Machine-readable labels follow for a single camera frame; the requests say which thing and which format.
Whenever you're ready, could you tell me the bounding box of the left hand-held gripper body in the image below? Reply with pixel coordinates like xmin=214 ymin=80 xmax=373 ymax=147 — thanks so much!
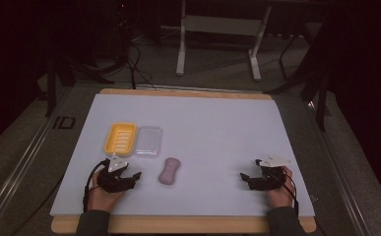
xmin=96 ymin=153 xmax=137 ymax=194

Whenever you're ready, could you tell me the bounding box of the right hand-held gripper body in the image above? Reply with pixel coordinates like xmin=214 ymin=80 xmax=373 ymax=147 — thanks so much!
xmin=247 ymin=153 xmax=293 ymax=191

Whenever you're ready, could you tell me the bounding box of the pink soap bar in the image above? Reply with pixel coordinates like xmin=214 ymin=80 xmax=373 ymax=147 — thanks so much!
xmin=158 ymin=156 xmax=181 ymax=186

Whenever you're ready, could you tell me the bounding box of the clear plastic soap dish lid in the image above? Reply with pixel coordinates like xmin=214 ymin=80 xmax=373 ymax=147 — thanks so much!
xmin=134 ymin=126 xmax=163 ymax=157

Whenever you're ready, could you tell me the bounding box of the yellow soap dish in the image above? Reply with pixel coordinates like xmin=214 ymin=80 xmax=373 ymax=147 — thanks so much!
xmin=103 ymin=122 xmax=138 ymax=157

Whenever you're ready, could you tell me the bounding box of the person's left hand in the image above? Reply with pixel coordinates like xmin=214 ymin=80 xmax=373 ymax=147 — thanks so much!
xmin=87 ymin=168 xmax=127 ymax=213

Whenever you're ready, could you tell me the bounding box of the person's right hand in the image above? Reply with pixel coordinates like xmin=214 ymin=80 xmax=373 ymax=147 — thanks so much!
xmin=266 ymin=165 xmax=298 ymax=208

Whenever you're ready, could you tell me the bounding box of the white table mat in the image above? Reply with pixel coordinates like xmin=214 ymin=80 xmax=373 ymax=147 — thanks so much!
xmin=49 ymin=93 xmax=316 ymax=218

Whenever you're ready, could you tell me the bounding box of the black stand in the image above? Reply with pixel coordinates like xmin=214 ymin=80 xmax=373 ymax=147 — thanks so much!
xmin=264 ymin=13 xmax=332 ymax=133
xmin=44 ymin=0 xmax=130 ymax=118

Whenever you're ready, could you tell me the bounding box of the black chair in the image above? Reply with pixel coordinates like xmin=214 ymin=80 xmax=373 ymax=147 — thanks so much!
xmin=278 ymin=23 xmax=324 ymax=82

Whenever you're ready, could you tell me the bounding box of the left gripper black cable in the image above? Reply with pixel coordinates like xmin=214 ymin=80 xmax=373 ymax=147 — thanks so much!
xmin=82 ymin=159 xmax=111 ymax=213

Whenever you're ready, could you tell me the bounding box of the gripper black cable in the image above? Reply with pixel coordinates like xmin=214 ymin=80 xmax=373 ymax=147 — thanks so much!
xmin=82 ymin=159 xmax=111 ymax=213
xmin=270 ymin=170 xmax=300 ymax=217

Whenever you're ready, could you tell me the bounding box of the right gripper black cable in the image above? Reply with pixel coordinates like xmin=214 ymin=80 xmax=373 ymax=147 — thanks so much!
xmin=270 ymin=170 xmax=300 ymax=217

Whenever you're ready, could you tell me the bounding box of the black floor cable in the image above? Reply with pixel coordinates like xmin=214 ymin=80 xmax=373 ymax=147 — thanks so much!
xmin=125 ymin=42 xmax=158 ymax=91

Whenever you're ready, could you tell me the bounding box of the white metal table frame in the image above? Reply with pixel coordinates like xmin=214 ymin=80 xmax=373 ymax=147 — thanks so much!
xmin=175 ymin=0 xmax=273 ymax=83

